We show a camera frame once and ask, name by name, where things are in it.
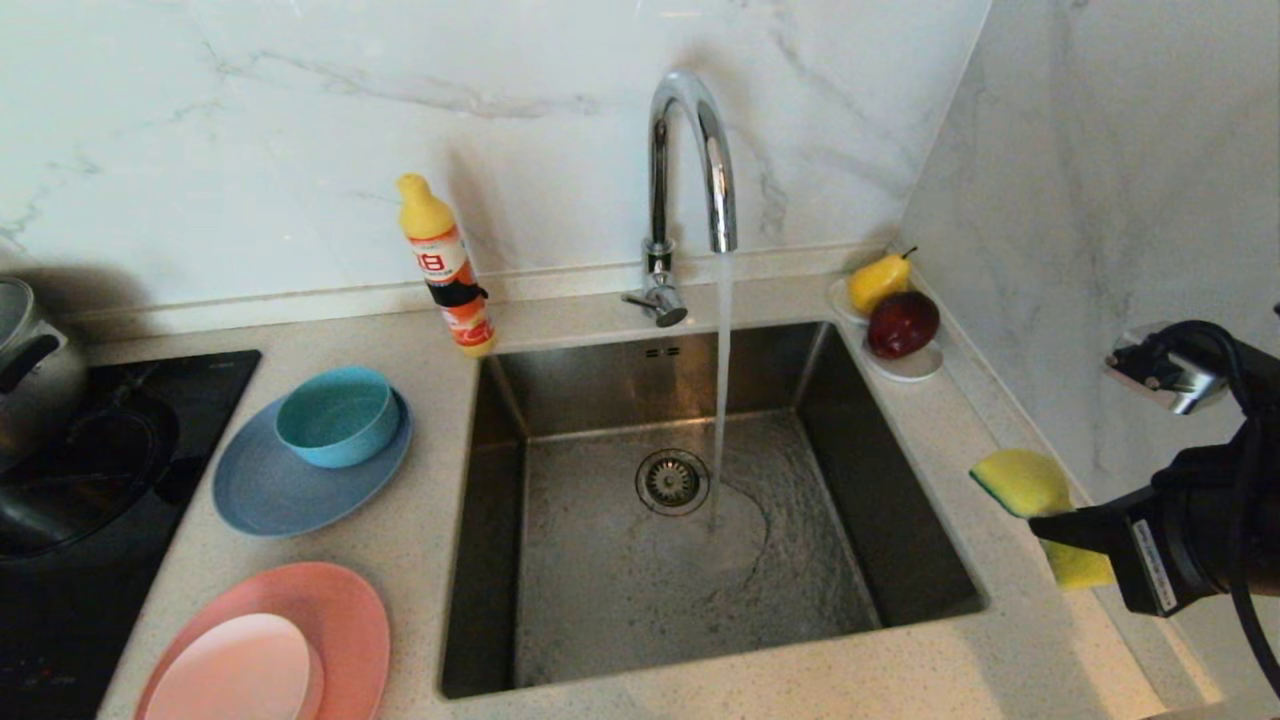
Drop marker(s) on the blue plate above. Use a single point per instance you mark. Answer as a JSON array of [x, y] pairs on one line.
[[260, 500]]

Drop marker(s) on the round metal drain strainer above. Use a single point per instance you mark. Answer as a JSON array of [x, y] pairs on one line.
[[668, 482]]

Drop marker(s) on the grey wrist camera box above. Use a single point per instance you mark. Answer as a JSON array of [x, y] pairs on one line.
[[1165, 378]]

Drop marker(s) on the small white fruit dish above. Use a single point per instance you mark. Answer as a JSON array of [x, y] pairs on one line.
[[912, 369]]

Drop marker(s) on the running tap water stream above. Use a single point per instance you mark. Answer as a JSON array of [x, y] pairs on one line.
[[722, 350]]

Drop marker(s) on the yellow fish-shaped sponge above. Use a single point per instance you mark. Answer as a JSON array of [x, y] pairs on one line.
[[1020, 480]]

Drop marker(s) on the yellow pear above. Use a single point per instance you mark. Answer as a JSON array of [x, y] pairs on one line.
[[877, 283]]

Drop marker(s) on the small pale pink plate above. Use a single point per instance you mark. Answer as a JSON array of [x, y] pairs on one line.
[[240, 670]]

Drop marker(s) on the chrome gooseneck faucet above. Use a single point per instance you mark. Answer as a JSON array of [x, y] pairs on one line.
[[657, 200]]

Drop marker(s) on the dark red apple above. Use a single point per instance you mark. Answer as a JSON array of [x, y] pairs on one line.
[[902, 325]]

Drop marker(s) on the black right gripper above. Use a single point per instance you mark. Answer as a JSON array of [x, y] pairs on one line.
[[1200, 530]]

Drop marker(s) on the large pink plate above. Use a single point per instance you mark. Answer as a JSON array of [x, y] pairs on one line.
[[345, 620]]

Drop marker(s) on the teal bowl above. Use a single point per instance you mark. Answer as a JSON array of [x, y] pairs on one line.
[[335, 425]]

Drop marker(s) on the black induction cooktop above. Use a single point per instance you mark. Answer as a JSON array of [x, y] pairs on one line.
[[60, 630]]

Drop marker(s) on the black frying pan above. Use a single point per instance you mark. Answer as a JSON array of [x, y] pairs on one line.
[[90, 480]]

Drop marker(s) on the stainless steel sink basin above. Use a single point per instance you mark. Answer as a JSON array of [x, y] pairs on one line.
[[600, 600]]

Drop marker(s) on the yellow-capped dish soap bottle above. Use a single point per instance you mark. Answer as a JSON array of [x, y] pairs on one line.
[[445, 262]]

